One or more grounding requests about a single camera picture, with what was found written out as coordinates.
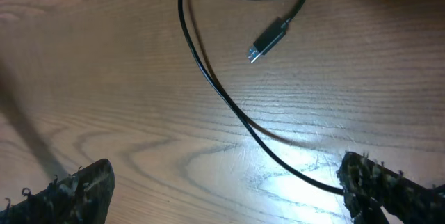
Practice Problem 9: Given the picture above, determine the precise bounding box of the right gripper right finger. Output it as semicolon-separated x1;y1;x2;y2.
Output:
337;152;444;223

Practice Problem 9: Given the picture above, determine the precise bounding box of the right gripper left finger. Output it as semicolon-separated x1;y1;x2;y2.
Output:
1;159;115;224

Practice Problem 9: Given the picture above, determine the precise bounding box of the black usb cable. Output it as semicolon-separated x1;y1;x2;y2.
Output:
161;0;383;196

